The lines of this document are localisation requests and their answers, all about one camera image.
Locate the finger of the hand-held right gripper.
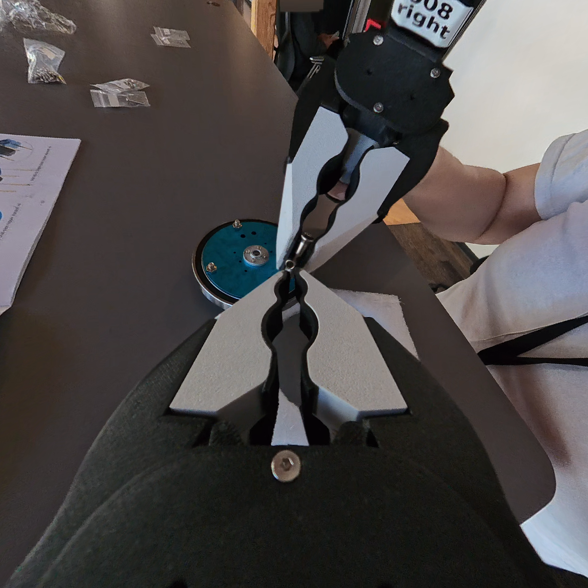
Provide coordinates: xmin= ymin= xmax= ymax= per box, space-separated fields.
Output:
xmin=300 ymin=149 xmax=410 ymax=272
xmin=276 ymin=107 xmax=351 ymax=271

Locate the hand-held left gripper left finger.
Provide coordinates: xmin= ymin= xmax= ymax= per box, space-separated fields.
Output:
xmin=169 ymin=270 xmax=283 ymax=445

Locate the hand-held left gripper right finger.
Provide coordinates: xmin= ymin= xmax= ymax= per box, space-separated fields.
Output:
xmin=296 ymin=268 xmax=410 ymax=445

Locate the small metal socket wrench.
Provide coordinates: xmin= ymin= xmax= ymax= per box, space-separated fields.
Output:
xmin=283 ymin=232 xmax=316 ymax=272

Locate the round blue base plate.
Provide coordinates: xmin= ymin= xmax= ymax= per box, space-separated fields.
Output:
xmin=192 ymin=219 xmax=299 ymax=308

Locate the dark grey desk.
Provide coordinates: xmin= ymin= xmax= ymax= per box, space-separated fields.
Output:
xmin=0 ymin=0 xmax=557 ymax=588

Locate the white foam packing piece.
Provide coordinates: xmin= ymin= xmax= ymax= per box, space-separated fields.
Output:
xmin=216 ymin=287 xmax=420 ymax=446

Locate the open instruction booklet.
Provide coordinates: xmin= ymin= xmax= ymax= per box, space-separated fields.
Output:
xmin=0 ymin=133 xmax=82 ymax=317

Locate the plastic bag of screws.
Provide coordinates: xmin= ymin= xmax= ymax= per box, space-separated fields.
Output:
xmin=23 ymin=38 xmax=67 ymax=85

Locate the crumpled clear plastic bag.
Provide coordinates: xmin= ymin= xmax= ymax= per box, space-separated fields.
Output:
xmin=0 ymin=0 xmax=77 ymax=35

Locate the wooden post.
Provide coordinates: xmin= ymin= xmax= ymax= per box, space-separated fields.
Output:
xmin=250 ymin=0 xmax=277 ymax=59

